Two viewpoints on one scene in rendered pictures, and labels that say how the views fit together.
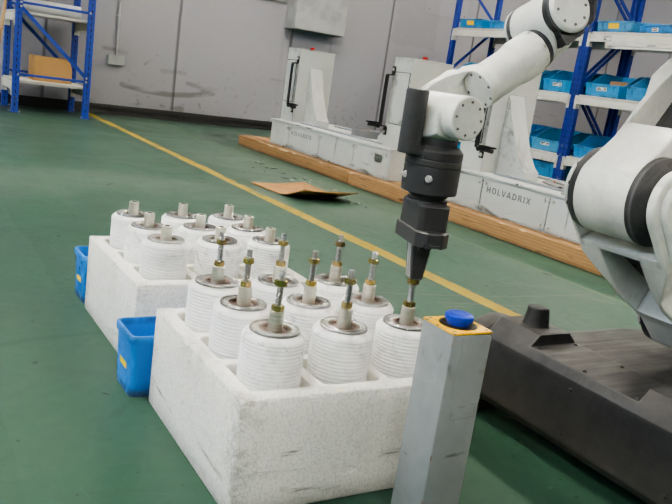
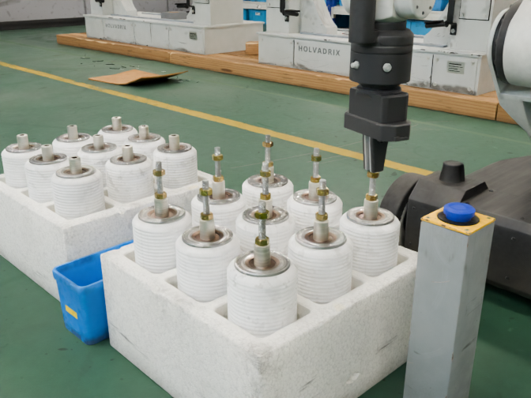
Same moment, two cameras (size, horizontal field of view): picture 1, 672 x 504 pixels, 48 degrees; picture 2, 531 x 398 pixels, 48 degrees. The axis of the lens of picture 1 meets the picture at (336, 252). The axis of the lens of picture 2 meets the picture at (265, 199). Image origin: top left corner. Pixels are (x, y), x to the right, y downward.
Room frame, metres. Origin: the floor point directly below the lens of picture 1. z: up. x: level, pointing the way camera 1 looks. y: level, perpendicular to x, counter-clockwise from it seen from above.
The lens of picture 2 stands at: (0.35, 0.22, 0.62)
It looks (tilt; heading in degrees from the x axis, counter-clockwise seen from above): 21 degrees down; 348
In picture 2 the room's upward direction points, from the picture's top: straight up
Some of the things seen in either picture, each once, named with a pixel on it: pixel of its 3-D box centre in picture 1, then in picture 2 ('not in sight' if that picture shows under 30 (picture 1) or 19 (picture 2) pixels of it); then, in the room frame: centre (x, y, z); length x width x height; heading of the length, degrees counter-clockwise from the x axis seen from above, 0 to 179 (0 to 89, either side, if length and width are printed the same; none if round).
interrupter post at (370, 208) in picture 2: (407, 315); (370, 208); (1.18, -0.13, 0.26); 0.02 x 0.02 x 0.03
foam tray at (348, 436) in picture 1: (295, 390); (265, 302); (1.22, 0.03, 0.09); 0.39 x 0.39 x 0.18; 32
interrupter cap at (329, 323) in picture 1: (343, 326); (320, 238); (1.11, -0.03, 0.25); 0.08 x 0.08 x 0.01
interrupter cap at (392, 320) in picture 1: (405, 323); (370, 216); (1.18, -0.13, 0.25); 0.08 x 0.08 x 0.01
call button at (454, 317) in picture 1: (458, 320); (458, 214); (1.01, -0.18, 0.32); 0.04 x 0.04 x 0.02
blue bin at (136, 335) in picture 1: (196, 352); (139, 279); (1.40, 0.24, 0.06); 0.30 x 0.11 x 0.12; 123
